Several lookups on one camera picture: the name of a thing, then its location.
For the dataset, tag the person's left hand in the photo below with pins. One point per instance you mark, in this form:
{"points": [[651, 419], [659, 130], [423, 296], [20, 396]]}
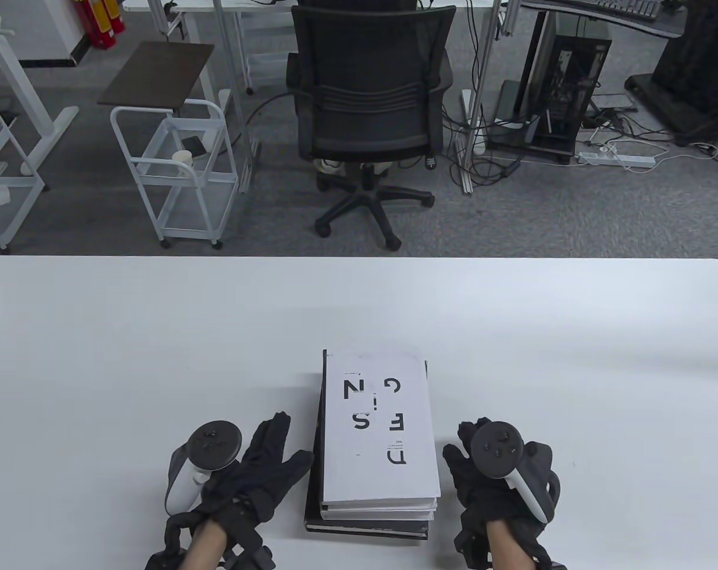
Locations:
{"points": [[264, 469]]}

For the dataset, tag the person's right hand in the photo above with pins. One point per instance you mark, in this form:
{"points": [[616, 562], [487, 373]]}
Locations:
{"points": [[483, 499]]}

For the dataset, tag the white book building photo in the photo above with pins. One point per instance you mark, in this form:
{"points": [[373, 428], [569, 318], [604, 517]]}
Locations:
{"points": [[377, 514]]}

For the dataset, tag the black book grey photo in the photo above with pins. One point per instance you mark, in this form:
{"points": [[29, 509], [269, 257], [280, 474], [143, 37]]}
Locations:
{"points": [[365, 525]]}

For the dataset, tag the white book black letters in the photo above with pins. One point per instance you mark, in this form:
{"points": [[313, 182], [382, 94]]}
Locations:
{"points": [[383, 427]]}

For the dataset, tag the person's right forearm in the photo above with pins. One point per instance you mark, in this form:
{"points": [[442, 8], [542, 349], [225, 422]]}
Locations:
{"points": [[510, 546]]}

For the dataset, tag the person's left forearm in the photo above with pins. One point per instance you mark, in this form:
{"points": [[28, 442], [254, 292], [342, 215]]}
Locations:
{"points": [[207, 546]]}

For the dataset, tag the black and white controller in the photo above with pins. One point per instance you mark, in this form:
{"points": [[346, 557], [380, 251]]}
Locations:
{"points": [[215, 445], [496, 448]]}

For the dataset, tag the white rolling cart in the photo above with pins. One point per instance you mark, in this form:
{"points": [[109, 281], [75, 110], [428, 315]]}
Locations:
{"points": [[184, 211]]}

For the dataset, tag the white paper cup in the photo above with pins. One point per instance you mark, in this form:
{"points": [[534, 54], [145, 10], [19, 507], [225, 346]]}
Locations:
{"points": [[183, 158]]}

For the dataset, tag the black phone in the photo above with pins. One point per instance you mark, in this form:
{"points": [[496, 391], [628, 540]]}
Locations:
{"points": [[194, 145]]}

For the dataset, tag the white power strip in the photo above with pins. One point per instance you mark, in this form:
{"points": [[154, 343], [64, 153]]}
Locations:
{"points": [[626, 159]]}

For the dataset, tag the black mesh office chair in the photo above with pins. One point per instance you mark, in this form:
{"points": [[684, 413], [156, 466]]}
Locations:
{"points": [[365, 89]]}

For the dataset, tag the white drawer unit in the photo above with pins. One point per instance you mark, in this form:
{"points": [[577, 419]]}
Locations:
{"points": [[267, 59]]}

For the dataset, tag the black computer tower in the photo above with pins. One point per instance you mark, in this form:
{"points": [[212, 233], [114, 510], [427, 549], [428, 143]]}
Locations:
{"points": [[572, 89]]}

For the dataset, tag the aluminium profile leg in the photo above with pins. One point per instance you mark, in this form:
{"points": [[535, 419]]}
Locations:
{"points": [[487, 71]]}

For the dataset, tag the grey computer side panel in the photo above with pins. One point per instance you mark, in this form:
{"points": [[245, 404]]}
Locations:
{"points": [[537, 59]]}

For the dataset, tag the white standing desk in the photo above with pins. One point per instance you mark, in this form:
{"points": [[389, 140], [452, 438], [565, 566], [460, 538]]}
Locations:
{"points": [[16, 83]]}

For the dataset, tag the red fire extinguisher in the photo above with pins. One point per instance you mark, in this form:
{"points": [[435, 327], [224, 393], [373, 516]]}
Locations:
{"points": [[98, 29], [116, 18]]}

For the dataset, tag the black stand base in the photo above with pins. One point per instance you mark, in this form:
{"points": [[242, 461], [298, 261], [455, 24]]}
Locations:
{"points": [[691, 59]]}

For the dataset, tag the black curved desk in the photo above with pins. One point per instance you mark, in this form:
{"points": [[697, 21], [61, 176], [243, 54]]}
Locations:
{"points": [[670, 31]]}

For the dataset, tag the dark keyboard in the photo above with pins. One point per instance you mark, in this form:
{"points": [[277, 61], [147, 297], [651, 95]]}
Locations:
{"points": [[632, 7]]}

